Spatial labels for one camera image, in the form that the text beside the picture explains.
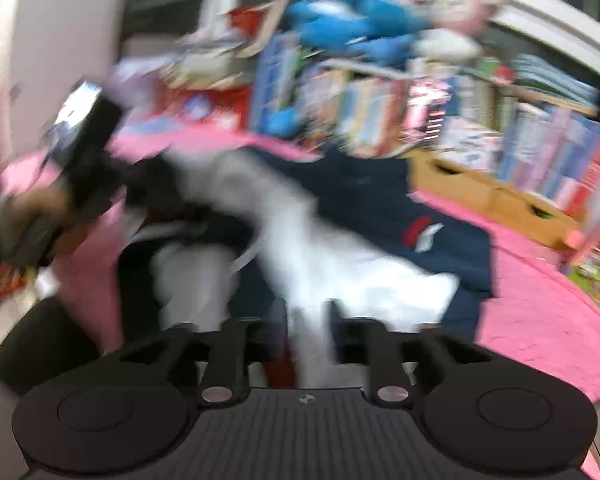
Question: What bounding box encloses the navy white track jacket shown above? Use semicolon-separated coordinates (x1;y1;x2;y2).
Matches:
117;148;494;388

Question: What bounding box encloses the wooden drawer box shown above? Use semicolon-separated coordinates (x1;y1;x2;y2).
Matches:
406;150;581;248

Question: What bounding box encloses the pink patterned bed sheet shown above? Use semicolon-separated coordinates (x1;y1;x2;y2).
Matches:
0;123;600;480

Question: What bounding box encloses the blue plush ball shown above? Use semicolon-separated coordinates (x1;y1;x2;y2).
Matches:
265;107;301;139

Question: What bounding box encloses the row of children's books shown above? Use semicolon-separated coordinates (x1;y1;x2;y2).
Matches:
249;34;600;216

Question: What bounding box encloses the blue plush toy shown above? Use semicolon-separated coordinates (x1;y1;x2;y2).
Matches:
286;0;430;68

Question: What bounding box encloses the pink white plush toy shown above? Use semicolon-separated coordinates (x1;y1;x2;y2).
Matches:
413;0;501;66

